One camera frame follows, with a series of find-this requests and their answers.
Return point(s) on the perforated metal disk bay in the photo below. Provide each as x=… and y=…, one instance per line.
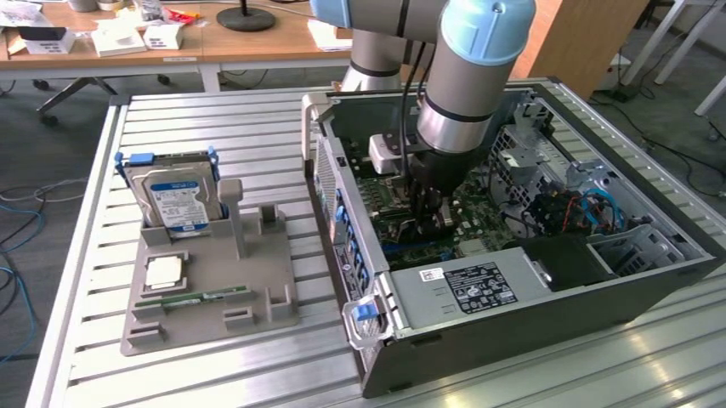
x=522, y=157

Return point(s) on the white labelled box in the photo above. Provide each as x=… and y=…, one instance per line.
x=163, y=37

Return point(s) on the black power adapter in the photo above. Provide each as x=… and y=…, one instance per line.
x=622, y=93

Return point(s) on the open metal disk bay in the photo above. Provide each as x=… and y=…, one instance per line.
x=635, y=251

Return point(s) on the tape roll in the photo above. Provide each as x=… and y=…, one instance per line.
x=110, y=4

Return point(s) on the open white box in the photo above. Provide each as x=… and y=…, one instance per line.
x=116, y=42

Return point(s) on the silver chipset heat sink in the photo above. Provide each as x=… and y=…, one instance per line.
x=474, y=248

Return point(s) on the grey power supply unit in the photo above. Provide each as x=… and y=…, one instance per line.
x=482, y=289

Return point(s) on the flat black device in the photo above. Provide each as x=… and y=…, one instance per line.
x=40, y=33

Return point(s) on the grey parts rack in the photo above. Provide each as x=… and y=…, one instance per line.
x=199, y=327

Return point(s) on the silver CPU chip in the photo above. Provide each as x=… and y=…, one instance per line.
x=164, y=273

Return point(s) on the red packet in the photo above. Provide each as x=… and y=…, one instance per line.
x=182, y=15

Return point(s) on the wooden cabinet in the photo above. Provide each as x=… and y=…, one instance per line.
x=585, y=42

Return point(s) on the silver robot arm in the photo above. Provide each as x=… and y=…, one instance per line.
x=471, y=64

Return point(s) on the open black PC case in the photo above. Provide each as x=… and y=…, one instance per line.
x=567, y=331

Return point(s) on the white paper stack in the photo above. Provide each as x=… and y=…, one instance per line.
x=328, y=38

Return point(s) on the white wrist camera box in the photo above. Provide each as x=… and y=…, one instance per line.
x=386, y=155

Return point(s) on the green RAM stick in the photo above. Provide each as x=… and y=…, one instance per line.
x=192, y=296
x=388, y=215

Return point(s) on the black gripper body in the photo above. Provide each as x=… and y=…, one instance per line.
x=439, y=174

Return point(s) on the green motherboard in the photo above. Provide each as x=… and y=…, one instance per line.
x=482, y=221

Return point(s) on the round black lamp base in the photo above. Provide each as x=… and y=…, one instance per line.
x=247, y=19

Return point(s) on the white table frame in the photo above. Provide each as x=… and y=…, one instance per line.
x=683, y=25

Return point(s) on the brown cardboard piece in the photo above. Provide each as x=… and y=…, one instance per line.
x=13, y=49

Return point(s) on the white barcode box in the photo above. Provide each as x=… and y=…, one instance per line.
x=53, y=47

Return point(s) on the printed papers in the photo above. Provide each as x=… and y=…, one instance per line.
x=20, y=15

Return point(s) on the hard disk in blue caddy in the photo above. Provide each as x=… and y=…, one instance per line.
x=170, y=200

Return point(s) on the blue expansion slot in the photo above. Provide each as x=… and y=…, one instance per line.
x=399, y=247

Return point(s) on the CPU socket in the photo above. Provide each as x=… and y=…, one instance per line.
x=395, y=191

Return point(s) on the wooden desk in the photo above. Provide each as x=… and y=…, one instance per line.
x=272, y=47

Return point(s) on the black case intrusion switch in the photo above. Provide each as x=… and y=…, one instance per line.
x=342, y=162

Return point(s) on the metal cup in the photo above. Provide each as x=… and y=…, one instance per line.
x=81, y=5

